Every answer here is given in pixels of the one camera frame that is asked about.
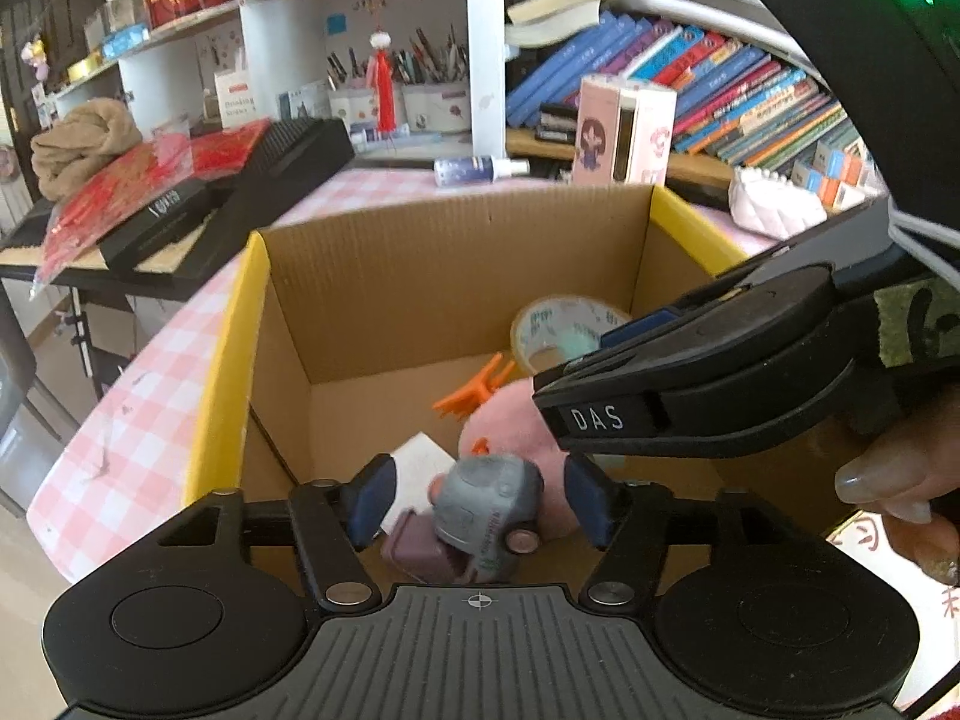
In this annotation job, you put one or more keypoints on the white red-label box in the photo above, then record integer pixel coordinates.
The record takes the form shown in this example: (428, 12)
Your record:
(234, 101)

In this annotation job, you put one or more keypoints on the yellow tape roll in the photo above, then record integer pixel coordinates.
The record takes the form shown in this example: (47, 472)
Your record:
(559, 322)

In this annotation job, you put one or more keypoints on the white charger plug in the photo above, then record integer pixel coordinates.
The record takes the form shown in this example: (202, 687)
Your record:
(420, 465)

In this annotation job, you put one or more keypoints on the white rolled paper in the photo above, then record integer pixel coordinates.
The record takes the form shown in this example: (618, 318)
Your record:
(697, 4)

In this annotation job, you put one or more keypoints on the orange white small boxes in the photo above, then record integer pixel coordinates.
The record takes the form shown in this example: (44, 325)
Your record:
(832, 172)

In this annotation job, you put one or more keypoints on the grey chair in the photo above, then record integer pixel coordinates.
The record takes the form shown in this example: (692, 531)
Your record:
(22, 427)

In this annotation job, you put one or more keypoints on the dark wooden door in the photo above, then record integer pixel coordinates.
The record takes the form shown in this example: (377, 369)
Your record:
(30, 0)

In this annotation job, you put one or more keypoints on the flat red box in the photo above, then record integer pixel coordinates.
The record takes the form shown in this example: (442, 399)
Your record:
(232, 142)

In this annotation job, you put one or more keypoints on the stack of black notebooks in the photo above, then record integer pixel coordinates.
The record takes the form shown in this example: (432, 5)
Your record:
(556, 124)

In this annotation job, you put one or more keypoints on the small clear spray bottle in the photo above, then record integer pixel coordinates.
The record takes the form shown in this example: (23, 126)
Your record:
(472, 170)

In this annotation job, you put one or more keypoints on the yellow-rimmed cardboard box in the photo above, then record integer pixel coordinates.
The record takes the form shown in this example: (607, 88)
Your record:
(450, 270)

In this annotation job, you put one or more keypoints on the red decorations plastic bag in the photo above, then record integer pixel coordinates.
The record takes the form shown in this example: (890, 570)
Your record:
(112, 195)

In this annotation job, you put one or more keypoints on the white pen holder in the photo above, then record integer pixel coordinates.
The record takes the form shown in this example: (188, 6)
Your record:
(439, 109)
(352, 101)

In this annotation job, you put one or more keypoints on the black electronic keyboard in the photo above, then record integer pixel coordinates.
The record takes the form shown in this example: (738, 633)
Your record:
(300, 157)

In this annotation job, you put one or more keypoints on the person's right hand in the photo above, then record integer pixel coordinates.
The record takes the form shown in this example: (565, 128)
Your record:
(900, 465)

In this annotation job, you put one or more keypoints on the thick open book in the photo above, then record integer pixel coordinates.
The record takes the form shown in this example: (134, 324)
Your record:
(555, 11)

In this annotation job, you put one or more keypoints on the black keyboard stand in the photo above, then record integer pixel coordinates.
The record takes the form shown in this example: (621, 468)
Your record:
(81, 330)

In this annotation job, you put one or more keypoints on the gold ribbon roll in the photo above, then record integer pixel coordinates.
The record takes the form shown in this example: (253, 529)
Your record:
(84, 69)

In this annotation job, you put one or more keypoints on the small mauve box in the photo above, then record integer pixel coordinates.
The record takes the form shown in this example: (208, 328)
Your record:
(409, 544)

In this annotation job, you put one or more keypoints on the grey toy car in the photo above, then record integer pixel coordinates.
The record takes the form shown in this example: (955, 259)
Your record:
(480, 502)

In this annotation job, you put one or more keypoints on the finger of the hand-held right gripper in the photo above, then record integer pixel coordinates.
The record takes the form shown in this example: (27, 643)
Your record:
(712, 405)
(705, 307)

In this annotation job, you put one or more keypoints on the pink hanging charm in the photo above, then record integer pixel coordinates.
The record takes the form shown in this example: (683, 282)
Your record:
(34, 56)

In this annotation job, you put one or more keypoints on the pink cartoon dispenser box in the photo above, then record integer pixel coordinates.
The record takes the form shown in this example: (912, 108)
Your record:
(596, 135)

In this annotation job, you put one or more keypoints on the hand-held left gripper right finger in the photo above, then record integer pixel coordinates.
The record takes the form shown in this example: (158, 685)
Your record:
(585, 499)

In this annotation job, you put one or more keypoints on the red tassel ornament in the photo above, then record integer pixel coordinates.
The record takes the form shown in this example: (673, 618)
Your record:
(384, 90)

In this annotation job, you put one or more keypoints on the blue tissue pack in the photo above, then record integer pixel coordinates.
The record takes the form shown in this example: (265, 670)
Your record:
(124, 43)

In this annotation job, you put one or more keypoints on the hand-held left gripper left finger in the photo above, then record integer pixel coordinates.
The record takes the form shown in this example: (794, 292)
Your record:
(371, 495)

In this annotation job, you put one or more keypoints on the black flat box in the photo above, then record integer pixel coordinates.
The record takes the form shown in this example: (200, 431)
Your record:
(165, 221)

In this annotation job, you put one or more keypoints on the wooden bookshelf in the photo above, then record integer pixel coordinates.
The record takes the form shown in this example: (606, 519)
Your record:
(540, 144)

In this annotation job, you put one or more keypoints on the white quilted purse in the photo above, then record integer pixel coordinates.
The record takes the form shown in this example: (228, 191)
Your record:
(776, 202)

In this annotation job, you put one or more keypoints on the pink plush pig toy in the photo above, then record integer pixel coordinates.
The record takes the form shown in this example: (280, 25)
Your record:
(510, 412)

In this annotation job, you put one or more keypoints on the white shelf unit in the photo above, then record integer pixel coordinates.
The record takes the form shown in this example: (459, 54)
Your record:
(484, 52)

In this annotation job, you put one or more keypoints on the row of colourful books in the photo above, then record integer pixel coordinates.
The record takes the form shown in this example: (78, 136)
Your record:
(712, 90)

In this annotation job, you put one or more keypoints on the brown crumpled cloth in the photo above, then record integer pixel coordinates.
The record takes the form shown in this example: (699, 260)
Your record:
(82, 146)

